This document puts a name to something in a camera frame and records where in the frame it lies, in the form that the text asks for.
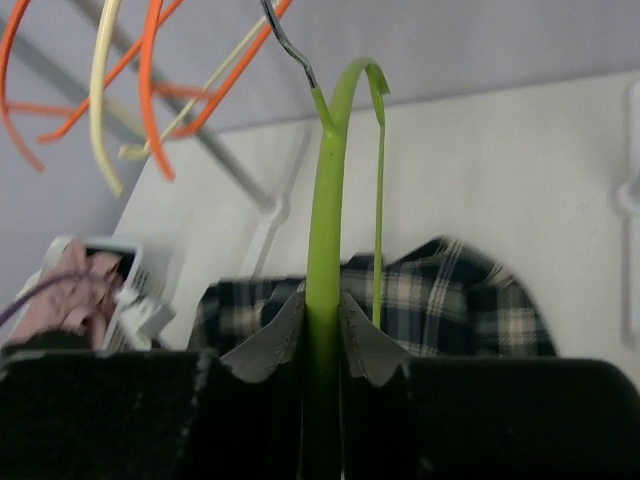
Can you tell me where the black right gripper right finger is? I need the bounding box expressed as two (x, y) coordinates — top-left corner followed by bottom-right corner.
(339, 295), (639, 479)

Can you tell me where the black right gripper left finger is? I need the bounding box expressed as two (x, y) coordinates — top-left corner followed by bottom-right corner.
(1, 293), (305, 479)

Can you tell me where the green hanger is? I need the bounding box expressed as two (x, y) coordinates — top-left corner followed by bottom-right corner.
(259, 0), (391, 480)

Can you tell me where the navy plaid skirt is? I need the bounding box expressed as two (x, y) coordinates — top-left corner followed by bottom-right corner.
(188, 237), (556, 357)

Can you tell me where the left orange hanger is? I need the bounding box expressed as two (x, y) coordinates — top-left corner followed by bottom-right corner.
(0, 0), (186, 174)

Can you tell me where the orange hanger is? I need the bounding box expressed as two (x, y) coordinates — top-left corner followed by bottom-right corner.
(0, 0), (186, 174)
(37, 0), (294, 182)

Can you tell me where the cream hanger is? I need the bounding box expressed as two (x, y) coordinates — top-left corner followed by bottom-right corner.
(88, 0), (274, 197)

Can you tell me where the right orange hanger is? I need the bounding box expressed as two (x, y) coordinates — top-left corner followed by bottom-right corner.
(37, 0), (294, 182)

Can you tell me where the pink garment in basket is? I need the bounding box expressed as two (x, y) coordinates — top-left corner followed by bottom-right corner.
(9, 239), (123, 350)

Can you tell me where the white perforated laundry basket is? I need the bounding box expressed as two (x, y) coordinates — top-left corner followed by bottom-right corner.
(1, 236), (175, 351)

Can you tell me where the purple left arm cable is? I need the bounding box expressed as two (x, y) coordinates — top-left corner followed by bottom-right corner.
(0, 272), (121, 326)

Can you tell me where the white clothes rack with rail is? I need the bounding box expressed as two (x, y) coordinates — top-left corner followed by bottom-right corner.
(1, 1), (639, 366)

